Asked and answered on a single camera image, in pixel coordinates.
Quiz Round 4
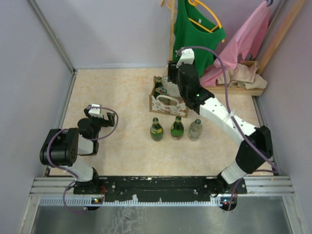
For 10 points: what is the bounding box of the green tank top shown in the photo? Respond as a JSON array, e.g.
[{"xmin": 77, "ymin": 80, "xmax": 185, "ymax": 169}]
[{"xmin": 172, "ymin": 0, "xmax": 227, "ymax": 78}]

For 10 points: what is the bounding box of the patterned canvas tote bag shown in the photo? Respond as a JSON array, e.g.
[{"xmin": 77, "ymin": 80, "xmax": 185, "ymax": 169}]
[{"xmin": 149, "ymin": 65, "xmax": 189, "ymax": 118}]

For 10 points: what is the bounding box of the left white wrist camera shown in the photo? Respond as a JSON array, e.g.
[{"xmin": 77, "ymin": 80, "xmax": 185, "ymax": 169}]
[{"xmin": 87, "ymin": 104, "xmax": 102, "ymax": 118}]

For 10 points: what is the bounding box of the white cable duct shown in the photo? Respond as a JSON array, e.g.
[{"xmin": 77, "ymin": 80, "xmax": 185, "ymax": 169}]
[{"xmin": 39, "ymin": 196, "xmax": 237, "ymax": 207}]

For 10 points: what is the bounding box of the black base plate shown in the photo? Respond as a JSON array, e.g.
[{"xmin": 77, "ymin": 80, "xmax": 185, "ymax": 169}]
[{"xmin": 73, "ymin": 175, "xmax": 235, "ymax": 202}]

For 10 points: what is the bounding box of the yellow clothes hanger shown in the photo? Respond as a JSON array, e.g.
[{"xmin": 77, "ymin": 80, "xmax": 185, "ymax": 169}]
[{"xmin": 160, "ymin": 0, "xmax": 225, "ymax": 43}]

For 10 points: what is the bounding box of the wooden clothes rack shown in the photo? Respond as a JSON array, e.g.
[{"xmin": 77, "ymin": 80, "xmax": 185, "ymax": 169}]
[{"xmin": 167, "ymin": 0, "xmax": 308, "ymax": 97}]

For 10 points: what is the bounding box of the pink shirt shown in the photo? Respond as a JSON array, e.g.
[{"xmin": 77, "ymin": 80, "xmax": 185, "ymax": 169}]
[{"xmin": 198, "ymin": 0, "xmax": 273, "ymax": 87}]

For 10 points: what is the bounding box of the aluminium frame rail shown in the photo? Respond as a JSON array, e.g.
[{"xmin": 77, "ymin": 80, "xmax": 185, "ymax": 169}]
[{"xmin": 30, "ymin": 176, "xmax": 294, "ymax": 197}]

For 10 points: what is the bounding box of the beige crumpled cloth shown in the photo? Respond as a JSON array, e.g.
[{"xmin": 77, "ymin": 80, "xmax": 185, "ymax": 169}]
[{"xmin": 225, "ymin": 61, "xmax": 268, "ymax": 90}]

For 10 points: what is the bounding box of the green bottle red label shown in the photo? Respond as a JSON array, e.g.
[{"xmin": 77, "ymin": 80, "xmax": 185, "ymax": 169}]
[{"xmin": 171, "ymin": 116, "xmax": 184, "ymax": 140}]

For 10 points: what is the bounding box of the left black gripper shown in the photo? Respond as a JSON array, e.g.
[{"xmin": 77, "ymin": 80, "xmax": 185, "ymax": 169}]
[{"xmin": 85, "ymin": 110, "xmax": 115, "ymax": 139}]

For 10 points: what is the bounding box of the clear bottle green cap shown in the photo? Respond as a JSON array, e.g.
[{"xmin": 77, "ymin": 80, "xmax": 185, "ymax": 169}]
[{"xmin": 188, "ymin": 119, "xmax": 203, "ymax": 141}]

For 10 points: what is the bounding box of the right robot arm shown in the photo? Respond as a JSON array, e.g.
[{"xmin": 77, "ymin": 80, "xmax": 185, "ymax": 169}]
[{"xmin": 168, "ymin": 61, "xmax": 273, "ymax": 194}]

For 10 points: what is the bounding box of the dark green bottle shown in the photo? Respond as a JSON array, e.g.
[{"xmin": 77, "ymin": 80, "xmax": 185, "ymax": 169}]
[{"xmin": 154, "ymin": 77, "xmax": 164, "ymax": 97}]

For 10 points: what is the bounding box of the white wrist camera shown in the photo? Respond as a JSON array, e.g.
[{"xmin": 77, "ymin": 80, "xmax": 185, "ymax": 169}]
[
  {"xmin": 176, "ymin": 48, "xmax": 195, "ymax": 68},
  {"xmin": 87, "ymin": 104, "xmax": 102, "ymax": 118}
]

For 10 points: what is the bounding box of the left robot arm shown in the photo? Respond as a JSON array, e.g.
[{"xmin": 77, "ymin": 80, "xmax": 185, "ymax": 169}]
[{"xmin": 39, "ymin": 104, "xmax": 119, "ymax": 195}]

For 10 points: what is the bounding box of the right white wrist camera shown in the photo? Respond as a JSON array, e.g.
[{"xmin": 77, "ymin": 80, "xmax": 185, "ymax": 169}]
[{"xmin": 176, "ymin": 48, "xmax": 195, "ymax": 68}]

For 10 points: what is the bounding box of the green bottle yellow label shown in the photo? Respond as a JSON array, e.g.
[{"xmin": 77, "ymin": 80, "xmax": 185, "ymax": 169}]
[{"xmin": 150, "ymin": 117, "xmax": 164, "ymax": 141}]

